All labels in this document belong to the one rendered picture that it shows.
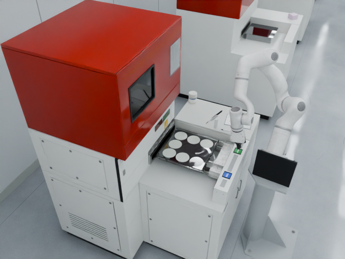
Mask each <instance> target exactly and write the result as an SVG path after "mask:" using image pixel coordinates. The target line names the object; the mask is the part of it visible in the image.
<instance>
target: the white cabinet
mask: <svg viewBox="0 0 345 259"><path fill-rule="evenodd" d="M256 135H257V131H256V133H255V136H254V138H253V141H252V143H251V146H250V148H249V150H248V153H247V156H246V158H245V160H244V163H243V165H242V168H241V170H240V172H239V175H238V177H237V180H236V182H235V184H234V187H233V189H232V191H231V194H230V196H229V198H228V201H227V203H226V206H225V208H224V210H223V213H220V212H217V211H215V210H212V209H209V208H206V207H204V206H201V205H198V204H196V203H193V202H190V201H188V200H185V199H182V198H179V197H176V196H173V195H171V194H168V193H165V192H162V191H160V190H157V189H154V188H151V187H149V186H146V185H144V184H141V183H139V191H140V203H141V216H142V228H143V241H145V242H146V243H148V244H150V245H152V246H155V247H157V248H159V249H162V250H164V251H166V252H169V253H171V254H173V255H176V256H178V257H181V258H183V259H217V258H218V256H219V253H220V251H221V248H222V245H223V243H224V240H225V238H226V235H227V232H228V230H229V227H230V225H231V222H232V220H233V217H234V215H235V212H236V209H237V206H238V204H239V201H240V198H241V196H242V193H243V191H244V188H245V185H246V180H247V175H248V167H249V166H250V162H251V158H252V153H253V148H254V144H255V139H256Z"/></svg>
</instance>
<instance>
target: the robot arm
mask: <svg viewBox="0 0 345 259"><path fill-rule="evenodd" d="M278 59H279V54H278V52H277V51H276V50H273V49H268V50H263V51H259V52H254V53H250V54H247V55H244V56H242V57H241V58H240V59H239V61H238V63H237V69H236V76H235V84H234V92H233V97H234V99H236V100H238V101H240V102H242V103H244V104H245V106H246V108H247V113H246V114H244V113H243V112H242V108H241V107H238V106H234V107H232V108H230V110H229V114H230V120H231V126H230V127H231V142H234V143H235V144H236V145H237V149H240V148H241V144H243V143H246V136H245V131H244V128H243V125H252V123H253V120H254V106H253V104H252V102H251V101H250V100H249V98H248V97H247V95H246V93H247V87H248V80H249V76H250V70H251V69H253V68H258V69H259V70H260V71H261V72H262V73H263V74H264V75H265V76H266V77H267V78H268V80H269V82H270V83H271V85H272V87H273V89H274V92H275V97H276V103H277V107H278V109H279V110H280V111H281V112H283V113H285V114H284V115H283V116H281V117H280V118H279V119H278V120H277V121H276V123H275V126H274V129H273V132H272V135H271V138H270V141H269V144H268V146H267V149H266V150H264V149H261V150H263V151H265V152H268V153H271V154H274V155H277V156H280V157H283V158H286V159H288V157H285V156H283V155H286V154H287V152H285V148H286V145H287V143H288V140H289V137H290V134H291V131H292V128H293V126H294V124H295V123H296V122H297V121H298V120H299V119H300V118H301V117H302V116H303V114H304V112H305V110H306V102H305V101H304V100H303V99H302V98H299V97H290V95H289V93H288V84H287V82H286V79H285V77H284V75H283V73H282V72H281V70H280V69H278V68H277V67H276V66H275V65H274V63H276V62H277V61H278Z"/></svg>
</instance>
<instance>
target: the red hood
mask: <svg viewBox="0 0 345 259"><path fill-rule="evenodd" d="M181 34H182V16H178V15H173V14H167V13H162V12H156V11H150V10H145V9H139V8H134V7H128V6H122V5H117V4H111V3H105V2H100V1H94V0H84V1H82V2H80V3H78V4H76V5H74V6H73V7H71V8H69V9H67V10H65V11H63V12H61V13H59V14H57V15H55V16H53V17H51V18H49V19H47V20H46V21H44V22H42V23H40V24H38V25H36V26H34V27H32V28H30V29H28V30H26V31H24V32H22V33H20V34H19V35H17V36H15V37H13V38H11V39H9V40H7V41H5V42H3V43H1V49H2V52H3V55H4V57H5V60H6V63H7V66H8V69H9V72H10V75H11V79H12V82H13V85H14V88H15V90H16V93H17V96H18V99H19V102H20V105H21V108H22V111H23V114H24V117H25V120H26V123H27V125H28V127H29V128H31V129H33V130H36V131H39V132H42V133H45V134H48V135H51V136H54V137H57V138H60V139H63V140H66V141H69V142H71V143H74V144H77V145H80V146H83V147H86V148H88V149H91V150H94V151H97V152H100V153H103V154H106V155H108V156H111V157H114V158H117V159H120V160H123V161H126V159H127V158H128V157H129V156H130V154H131V153H132V152H133V151H134V150H135V148H136V147H137V146H138V145H139V143H140V142H141V141H142V140H143V138H144V137H145V136H146V135H147V133H148V132H149V131H150V130H151V128H152V127H153V126H154V125H155V123H156V122H157V121H158V120H159V119H160V117H161V116H162V115H163V114H164V112H165V111H166V110H167V109H168V107H169V106H170V105H171V104H172V102H173V101H174V99H175V98H176V97H177V96H178V94H179V93H180V74H181Z"/></svg>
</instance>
